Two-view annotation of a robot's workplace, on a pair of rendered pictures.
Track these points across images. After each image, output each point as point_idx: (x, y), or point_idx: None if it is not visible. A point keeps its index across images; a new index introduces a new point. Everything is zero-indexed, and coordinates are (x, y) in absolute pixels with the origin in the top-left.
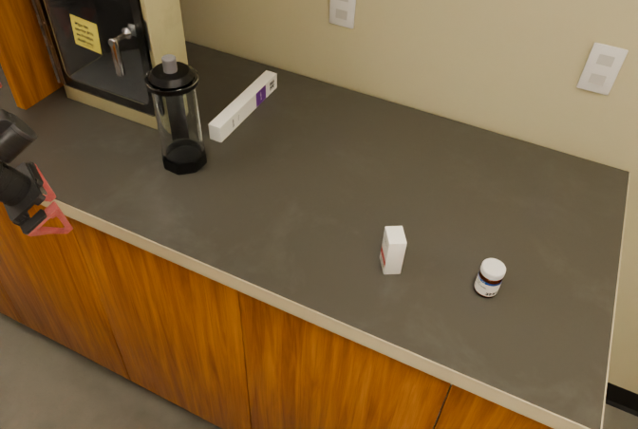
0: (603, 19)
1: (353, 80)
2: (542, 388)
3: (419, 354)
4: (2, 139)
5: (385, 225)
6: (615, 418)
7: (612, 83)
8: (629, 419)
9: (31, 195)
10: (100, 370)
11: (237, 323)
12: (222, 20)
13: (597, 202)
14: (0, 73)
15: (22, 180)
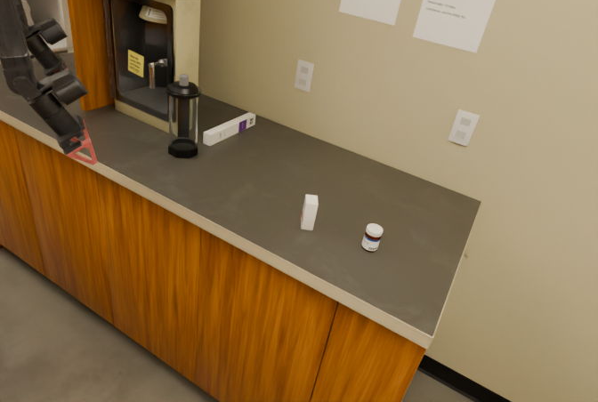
0: (464, 94)
1: (306, 127)
2: (397, 306)
3: (315, 275)
4: (66, 86)
5: None
6: None
7: (470, 137)
8: None
9: (76, 130)
10: (92, 319)
11: (197, 261)
12: (227, 82)
13: (456, 213)
14: None
15: (71, 120)
